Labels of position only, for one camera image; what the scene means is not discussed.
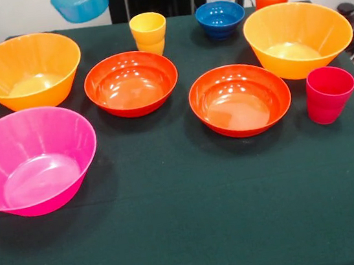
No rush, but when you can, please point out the red plastic bowl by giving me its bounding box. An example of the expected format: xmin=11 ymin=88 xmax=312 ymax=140
xmin=184 ymin=57 xmax=296 ymax=144
xmin=80 ymin=45 xmax=183 ymax=124

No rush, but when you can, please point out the light blue translucent bowl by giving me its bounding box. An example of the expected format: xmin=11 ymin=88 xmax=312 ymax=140
xmin=50 ymin=0 xmax=113 ymax=28

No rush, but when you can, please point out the dark blue plastic bowl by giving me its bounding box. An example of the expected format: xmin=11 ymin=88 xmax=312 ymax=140
xmin=193 ymin=0 xmax=249 ymax=43

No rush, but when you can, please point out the crimson plastic cup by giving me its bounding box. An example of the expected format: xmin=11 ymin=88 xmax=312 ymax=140
xmin=302 ymin=62 xmax=354 ymax=127

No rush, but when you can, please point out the dark green tablecloth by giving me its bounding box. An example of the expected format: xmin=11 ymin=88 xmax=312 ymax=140
xmin=0 ymin=0 xmax=354 ymax=265

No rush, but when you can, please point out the large orange plastic bowl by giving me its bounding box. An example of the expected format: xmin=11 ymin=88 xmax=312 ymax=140
xmin=239 ymin=0 xmax=354 ymax=86
xmin=0 ymin=27 xmax=88 ymax=115

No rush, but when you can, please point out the large pink plastic bowl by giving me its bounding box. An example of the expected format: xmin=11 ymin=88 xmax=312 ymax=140
xmin=0 ymin=99 xmax=107 ymax=222

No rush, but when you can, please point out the yellow plastic cup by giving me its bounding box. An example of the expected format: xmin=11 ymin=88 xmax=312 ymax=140
xmin=127 ymin=9 xmax=171 ymax=60

